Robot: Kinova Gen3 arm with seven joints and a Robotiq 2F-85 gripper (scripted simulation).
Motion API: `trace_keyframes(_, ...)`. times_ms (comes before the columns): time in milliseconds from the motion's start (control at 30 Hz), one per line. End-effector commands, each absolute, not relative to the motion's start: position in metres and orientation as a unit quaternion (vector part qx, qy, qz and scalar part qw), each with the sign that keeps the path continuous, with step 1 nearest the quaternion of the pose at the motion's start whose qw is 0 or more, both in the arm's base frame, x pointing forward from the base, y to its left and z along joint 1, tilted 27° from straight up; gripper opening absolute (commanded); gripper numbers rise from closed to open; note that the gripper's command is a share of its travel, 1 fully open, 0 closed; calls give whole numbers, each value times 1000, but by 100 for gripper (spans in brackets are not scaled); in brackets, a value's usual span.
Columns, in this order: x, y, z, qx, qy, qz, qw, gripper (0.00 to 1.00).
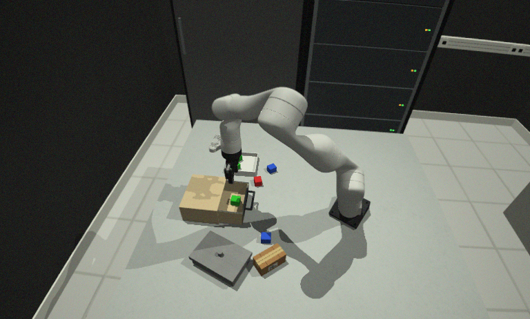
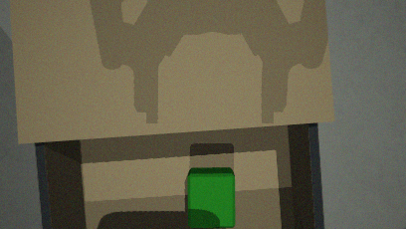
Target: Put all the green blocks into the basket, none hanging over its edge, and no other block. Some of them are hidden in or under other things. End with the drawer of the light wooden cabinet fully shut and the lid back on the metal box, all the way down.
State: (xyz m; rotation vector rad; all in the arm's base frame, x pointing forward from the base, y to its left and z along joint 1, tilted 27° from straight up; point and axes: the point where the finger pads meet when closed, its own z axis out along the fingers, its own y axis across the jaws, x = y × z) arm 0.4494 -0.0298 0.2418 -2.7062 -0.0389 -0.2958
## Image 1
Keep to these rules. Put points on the brown cardboard box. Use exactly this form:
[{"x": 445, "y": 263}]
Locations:
[{"x": 269, "y": 259}]

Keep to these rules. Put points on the blue block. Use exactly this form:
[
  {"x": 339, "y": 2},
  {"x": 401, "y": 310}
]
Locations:
[
  {"x": 271, "y": 168},
  {"x": 266, "y": 237}
]

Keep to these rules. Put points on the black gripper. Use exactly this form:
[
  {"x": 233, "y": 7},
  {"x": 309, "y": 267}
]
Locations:
[{"x": 231, "y": 165}]

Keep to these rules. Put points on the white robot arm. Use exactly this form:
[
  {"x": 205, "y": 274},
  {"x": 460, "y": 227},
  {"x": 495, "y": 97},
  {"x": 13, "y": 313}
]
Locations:
[{"x": 279, "y": 112}]

